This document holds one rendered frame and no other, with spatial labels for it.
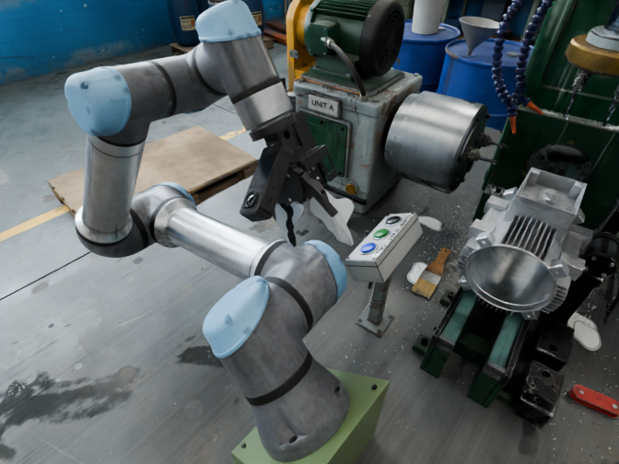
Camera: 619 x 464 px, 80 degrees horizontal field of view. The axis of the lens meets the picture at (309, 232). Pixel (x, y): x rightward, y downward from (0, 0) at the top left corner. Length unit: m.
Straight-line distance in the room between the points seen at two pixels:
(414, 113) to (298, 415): 0.78
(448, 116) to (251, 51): 0.63
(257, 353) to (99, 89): 0.38
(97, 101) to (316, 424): 0.49
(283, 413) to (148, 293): 0.58
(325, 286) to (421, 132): 0.55
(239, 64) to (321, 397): 0.46
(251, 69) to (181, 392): 0.63
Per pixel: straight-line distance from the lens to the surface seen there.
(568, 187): 0.89
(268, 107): 0.51
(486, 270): 0.89
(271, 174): 0.49
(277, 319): 0.54
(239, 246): 0.69
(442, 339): 0.77
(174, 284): 1.03
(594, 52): 0.96
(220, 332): 0.53
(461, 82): 2.56
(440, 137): 1.00
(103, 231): 0.76
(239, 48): 0.52
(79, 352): 1.00
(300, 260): 0.61
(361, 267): 0.68
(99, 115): 0.51
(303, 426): 0.57
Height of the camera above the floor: 1.54
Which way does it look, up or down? 42 degrees down
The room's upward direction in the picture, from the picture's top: straight up
